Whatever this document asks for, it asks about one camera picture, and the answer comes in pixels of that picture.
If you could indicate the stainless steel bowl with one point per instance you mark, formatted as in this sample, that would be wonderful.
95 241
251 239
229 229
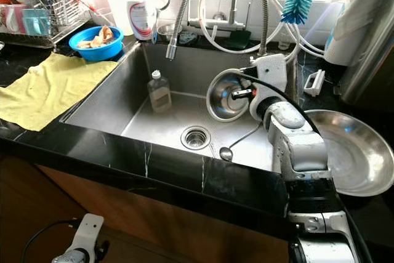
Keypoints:
225 97

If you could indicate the yellow cloth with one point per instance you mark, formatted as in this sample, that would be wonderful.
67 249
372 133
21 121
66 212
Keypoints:
37 87

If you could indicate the chrome pull-out faucet sprayer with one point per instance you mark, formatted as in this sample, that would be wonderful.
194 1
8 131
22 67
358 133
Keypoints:
184 10

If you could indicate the white mug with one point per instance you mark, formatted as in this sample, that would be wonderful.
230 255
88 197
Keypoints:
3 16

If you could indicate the pink cup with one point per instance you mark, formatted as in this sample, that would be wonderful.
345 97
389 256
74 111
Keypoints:
15 18

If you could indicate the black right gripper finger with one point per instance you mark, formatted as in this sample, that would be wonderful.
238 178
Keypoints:
242 93

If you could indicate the orange food scraps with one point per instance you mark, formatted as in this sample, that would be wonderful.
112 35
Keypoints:
98 37

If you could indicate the white spray bottle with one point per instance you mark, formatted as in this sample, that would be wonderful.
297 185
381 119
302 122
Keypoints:
114 1

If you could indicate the clear plastic bottle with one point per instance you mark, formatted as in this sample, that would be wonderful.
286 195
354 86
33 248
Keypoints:
159 93

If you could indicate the stainless steel spoon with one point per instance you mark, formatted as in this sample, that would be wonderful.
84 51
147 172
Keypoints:
226 152

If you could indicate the white plastic sink clip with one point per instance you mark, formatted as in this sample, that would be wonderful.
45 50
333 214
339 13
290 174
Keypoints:
314 82

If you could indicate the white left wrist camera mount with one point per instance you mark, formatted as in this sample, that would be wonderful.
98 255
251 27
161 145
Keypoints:
89 231

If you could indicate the brown wood cabinet door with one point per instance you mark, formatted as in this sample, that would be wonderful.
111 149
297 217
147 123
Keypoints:
160 226

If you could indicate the teal cup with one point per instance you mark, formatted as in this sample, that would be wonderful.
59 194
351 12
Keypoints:
37 21

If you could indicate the dark green sponge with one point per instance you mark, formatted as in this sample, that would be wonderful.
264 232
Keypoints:
237 38

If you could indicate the stainless steel sink basin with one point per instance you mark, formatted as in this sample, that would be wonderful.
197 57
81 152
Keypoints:
141 60

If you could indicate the blue plastic bowl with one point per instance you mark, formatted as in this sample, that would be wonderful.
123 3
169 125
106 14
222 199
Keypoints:
95 55

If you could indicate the chrome wall tap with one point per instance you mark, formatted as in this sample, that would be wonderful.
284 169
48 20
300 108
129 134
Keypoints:
218 24

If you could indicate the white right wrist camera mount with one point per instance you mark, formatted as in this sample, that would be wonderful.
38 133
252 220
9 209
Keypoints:
274 72

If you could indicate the steel sink drain strainer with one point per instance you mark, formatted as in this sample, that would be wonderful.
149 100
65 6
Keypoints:
196 137

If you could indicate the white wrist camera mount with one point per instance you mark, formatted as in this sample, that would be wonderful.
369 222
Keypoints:
89 231
274 72

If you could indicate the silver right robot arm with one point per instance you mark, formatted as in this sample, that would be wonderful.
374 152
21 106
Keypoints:
305 146

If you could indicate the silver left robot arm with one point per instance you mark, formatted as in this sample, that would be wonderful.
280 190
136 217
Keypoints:
71 257

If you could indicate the round stainless steel plate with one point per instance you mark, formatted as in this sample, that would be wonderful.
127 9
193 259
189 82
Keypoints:
357 152

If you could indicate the white red-capped soap bottle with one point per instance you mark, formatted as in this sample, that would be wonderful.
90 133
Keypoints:
141 16

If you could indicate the brown wood side panel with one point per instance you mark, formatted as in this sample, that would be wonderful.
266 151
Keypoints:
12 214

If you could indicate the chrome gooseneck tap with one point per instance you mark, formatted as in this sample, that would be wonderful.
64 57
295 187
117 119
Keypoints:
265 10

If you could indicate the small steel cup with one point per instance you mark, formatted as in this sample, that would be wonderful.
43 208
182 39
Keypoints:
166 31

